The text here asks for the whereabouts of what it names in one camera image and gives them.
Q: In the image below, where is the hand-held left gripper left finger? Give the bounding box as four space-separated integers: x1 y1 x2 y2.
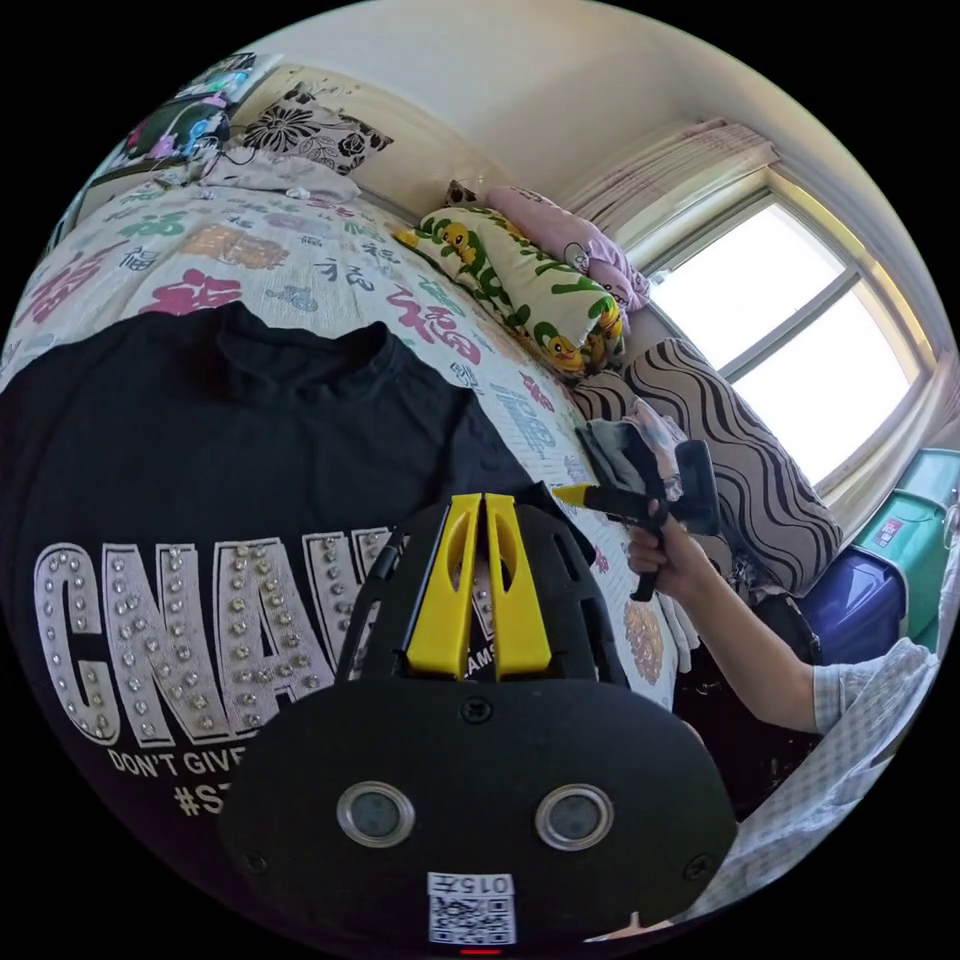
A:
406 493 479 674

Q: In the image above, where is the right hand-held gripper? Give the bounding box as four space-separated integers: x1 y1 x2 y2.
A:
552 440 685 604

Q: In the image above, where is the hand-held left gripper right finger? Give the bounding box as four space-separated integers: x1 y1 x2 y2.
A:
485 492 553 682

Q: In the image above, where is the black lettered short sleeve shirt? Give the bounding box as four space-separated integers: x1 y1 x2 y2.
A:
0 299 603 853

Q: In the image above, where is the person's right forearm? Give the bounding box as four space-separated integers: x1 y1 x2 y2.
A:
663 558 820 735

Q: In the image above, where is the person's right hand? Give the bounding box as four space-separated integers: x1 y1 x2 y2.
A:
626 514 705 604

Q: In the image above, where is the pile of clothes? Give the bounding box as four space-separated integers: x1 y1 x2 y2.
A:
575 395 688 498

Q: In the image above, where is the wavy striped rolled blanket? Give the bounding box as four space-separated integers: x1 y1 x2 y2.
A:
572 337 847 595

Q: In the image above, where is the duck print pillow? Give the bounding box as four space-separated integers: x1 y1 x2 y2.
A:
395 205 628 379

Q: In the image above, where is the pink cartoon print pillow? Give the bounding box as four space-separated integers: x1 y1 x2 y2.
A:
482 185 652 313

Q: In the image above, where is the window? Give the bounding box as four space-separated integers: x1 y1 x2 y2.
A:
643 196 930 490

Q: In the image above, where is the blue storage box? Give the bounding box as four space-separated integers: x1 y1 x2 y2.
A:
800 549 905 667

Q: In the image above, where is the green storage box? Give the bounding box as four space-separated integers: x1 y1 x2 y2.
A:
853 448 960 655

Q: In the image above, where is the pink curtain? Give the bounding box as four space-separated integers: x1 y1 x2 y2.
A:
560 118 783 230

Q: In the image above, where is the person's body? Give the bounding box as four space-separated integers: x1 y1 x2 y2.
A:
678 491 960 928

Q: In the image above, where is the bed with printed sheet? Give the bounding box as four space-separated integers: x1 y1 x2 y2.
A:
0 166 705 715

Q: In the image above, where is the pale pink blanket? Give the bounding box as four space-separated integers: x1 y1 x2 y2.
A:
196 152 363 205

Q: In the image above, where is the black and white floral pillow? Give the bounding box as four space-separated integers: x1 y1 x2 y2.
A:
238 80 396 178

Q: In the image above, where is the cluttered bedside shelf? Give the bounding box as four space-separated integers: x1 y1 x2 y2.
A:
123 53 260 178

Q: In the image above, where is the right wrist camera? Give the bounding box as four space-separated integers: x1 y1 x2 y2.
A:
677 439 722 537

